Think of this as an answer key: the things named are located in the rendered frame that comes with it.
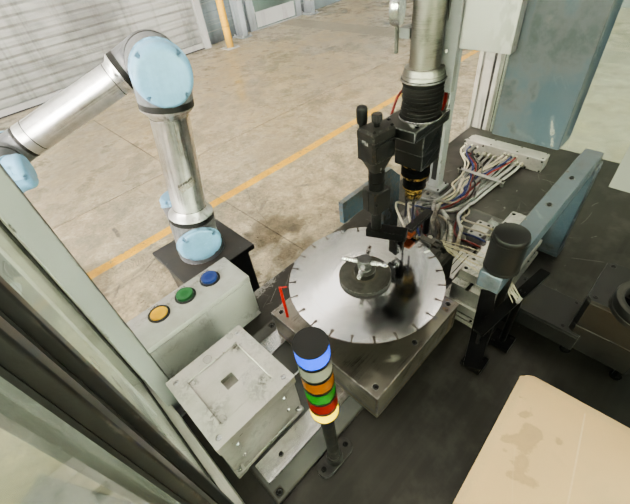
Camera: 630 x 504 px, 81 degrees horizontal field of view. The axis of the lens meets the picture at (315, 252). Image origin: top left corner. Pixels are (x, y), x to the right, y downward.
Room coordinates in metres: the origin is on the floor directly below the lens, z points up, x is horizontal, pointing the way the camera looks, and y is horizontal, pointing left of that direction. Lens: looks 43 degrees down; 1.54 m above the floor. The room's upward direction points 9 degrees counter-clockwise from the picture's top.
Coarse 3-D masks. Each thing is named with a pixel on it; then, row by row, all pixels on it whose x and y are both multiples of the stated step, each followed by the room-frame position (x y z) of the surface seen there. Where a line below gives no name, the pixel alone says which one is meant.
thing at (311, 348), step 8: (304, 328) 0.27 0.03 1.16; (312, 328) 0.27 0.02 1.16; (296, 336) 0.26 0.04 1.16; (304, 336) 0.26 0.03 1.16; (312, 336) 0.26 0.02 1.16; (320, 336) 0.26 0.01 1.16; (296, 344) 0.25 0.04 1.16; (304, 344) 0.25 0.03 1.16; (312, 344) 0.25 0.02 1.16; (320, 344) 0.24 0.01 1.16; (328, 344) 0.24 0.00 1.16; (296, 352) 0.24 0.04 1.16; (304, 352) 0.24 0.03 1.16; (312, 352) 0.24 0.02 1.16; (320, 352) 0.23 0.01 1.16; (328, 352) 0.24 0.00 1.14; (296, 360) 0.24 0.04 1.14; (304, 360) 0.23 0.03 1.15; (312, 360) 0.23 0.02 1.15; (320, 360) 0.23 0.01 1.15; (328, 360) 0.24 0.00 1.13; (304, 368) 0.23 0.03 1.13; (312, 368) 0.23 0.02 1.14; (320, 368) 0.23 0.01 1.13
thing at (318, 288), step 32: (320, 256) 0.61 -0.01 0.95; (352, 256) 0.59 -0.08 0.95; (384, 256) 0.58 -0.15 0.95; (416, 256) 0.56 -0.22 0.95; (320, 288) 0.51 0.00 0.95; (416, 288) 0.48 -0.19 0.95; (320, 320) 0.43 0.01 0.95; (352, 320) 0.42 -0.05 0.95; (384, 320) 0.41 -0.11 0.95; (416, 320) 0.40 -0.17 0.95
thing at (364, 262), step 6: (366, 252) 0.55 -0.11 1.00; (342, 258) 0.55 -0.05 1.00; (348, 258) 0.54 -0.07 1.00; (354, 258) 0.54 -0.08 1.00; (360, 258) 0.53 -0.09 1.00; (366, 258) 0.53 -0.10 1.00; (360, 264) 0.52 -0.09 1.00; (366, 264) 0.51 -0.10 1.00; (372, 264) 0.52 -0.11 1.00; (378, 264) 0.51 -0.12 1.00; (384, 264) 0.51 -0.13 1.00; (360, 270) 0.50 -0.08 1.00; (366, 270) 0.51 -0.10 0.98; (360, 276) 0.49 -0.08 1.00
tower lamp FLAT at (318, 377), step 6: (330, 360) 0.24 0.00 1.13; (330, 366) 0.24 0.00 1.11; (300, 372) 0.24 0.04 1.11; (306, 372) 0.23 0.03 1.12; (312, 372) 0.23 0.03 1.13; (318, 372) 0.23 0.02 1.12; (324, 372) 0.23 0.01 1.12; (330, 372) 0.24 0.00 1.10; (306, 378) 0.23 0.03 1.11; (312, 378) 0.23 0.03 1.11; (318, 378) 0.23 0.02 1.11; (324, 378) 0.23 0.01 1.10
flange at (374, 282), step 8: (344, 264) 0.56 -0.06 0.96; (352, 264) 0.56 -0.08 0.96; (344, 272) 0.54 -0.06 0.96; (352, 272) 0.54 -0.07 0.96; (368, 272) 0.52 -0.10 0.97; (376, 272) 0.52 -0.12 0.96; (384, 272) 0.52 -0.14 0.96; (344, 280) 0.52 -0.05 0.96; (352, 280) 0.51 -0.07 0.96; (360, 280) 0.51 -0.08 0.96; (368, 280) 0.51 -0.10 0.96; (376, 280) 0.50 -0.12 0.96; (384, 280) 0.50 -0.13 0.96; (344, 288) 0.50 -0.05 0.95; (352, 288) 0.49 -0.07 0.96; (360, 288) 0.49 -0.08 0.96; (368, 288) 0.49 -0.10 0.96; (376, 288) 0.48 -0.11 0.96; (384, 288) 0.48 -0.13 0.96
